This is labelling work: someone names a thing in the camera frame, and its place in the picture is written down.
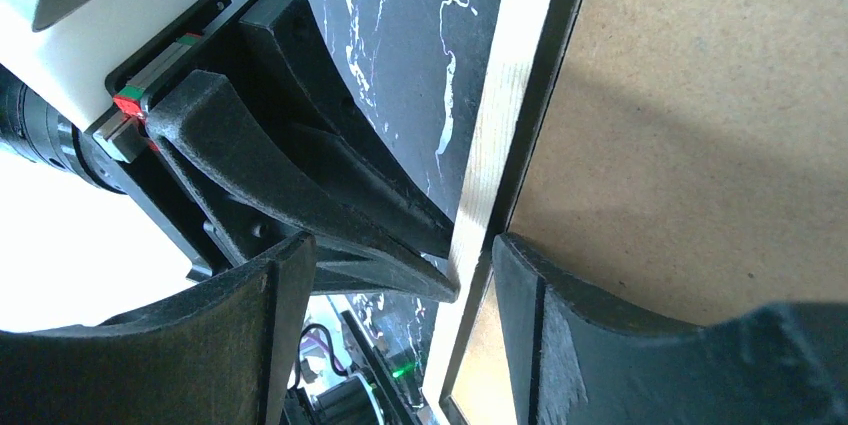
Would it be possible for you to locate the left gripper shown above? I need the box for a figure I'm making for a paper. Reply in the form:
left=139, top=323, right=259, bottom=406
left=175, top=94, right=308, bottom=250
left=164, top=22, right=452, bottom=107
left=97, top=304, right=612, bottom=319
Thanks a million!
left=1, top=0, right=459, bottom=302

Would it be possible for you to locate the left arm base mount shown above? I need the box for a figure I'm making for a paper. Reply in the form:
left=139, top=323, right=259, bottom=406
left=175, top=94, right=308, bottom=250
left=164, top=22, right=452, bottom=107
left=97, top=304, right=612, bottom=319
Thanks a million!
left=279, top=310, right=422, bottom=424

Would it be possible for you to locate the brown backing board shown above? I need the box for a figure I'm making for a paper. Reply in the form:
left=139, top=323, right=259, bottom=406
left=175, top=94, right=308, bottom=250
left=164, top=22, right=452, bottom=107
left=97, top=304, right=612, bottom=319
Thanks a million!
left=453, top=0, right=847, bottom=424

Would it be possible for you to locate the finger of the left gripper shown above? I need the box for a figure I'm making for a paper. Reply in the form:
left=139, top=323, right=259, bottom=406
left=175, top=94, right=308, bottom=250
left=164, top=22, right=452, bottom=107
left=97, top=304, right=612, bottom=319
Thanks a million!
left=238, top=0, right=453, bottom=258

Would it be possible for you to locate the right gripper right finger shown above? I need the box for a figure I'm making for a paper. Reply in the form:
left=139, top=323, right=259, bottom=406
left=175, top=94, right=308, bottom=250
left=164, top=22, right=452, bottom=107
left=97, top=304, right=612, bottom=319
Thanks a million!
left=491, top=233, right=847, bottom=424

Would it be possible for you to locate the wooden picture frame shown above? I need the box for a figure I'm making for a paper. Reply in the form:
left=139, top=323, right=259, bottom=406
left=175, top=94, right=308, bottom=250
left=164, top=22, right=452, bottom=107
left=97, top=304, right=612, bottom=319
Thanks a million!
left=422, top=0, right=582, bottom=424

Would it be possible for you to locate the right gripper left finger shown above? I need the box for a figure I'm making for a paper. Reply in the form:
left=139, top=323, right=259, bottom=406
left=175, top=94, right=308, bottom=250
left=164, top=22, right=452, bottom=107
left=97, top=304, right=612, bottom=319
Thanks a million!
left=1, top=233, right=316, bottom=424

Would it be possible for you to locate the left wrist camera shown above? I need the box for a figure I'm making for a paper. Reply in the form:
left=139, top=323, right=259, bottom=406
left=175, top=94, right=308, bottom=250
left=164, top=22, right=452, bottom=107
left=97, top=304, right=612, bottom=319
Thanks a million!
left=1, top=0, right=199, bottom=129

